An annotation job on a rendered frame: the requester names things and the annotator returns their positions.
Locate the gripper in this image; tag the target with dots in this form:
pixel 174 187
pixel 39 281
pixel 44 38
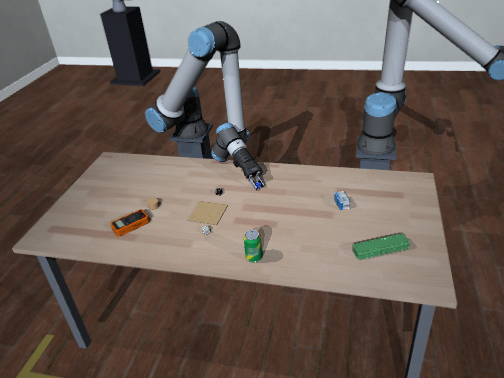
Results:
pixel 246 163

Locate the blue die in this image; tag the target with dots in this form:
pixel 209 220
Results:
pixel 258 186

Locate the black die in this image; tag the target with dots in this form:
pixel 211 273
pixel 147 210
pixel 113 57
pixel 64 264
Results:
pixel 219 191

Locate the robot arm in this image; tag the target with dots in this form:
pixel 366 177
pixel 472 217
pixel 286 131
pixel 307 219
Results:
pixel 232 84
pixel 395 52

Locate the tan mat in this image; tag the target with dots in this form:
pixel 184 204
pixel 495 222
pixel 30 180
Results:
pixel 207 212

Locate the white die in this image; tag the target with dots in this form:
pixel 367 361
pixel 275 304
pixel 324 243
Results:
pixel 206 230

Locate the green can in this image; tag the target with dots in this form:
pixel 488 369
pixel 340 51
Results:
pixel 252 247

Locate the blue box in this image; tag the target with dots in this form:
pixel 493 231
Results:
pixel 342 200

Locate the wooden table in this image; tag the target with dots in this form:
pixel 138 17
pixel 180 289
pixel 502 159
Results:
pixel 315 249

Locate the tan cork cylinder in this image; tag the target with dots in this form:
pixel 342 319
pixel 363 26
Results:
pixel 152 203

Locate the orange multimeter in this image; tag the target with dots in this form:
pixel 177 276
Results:
pixel 130 222

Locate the green block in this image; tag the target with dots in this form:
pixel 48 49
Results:
pixel 380 246

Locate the jointed stand on dark box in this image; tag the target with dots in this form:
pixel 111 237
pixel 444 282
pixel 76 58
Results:
pixel 128 45

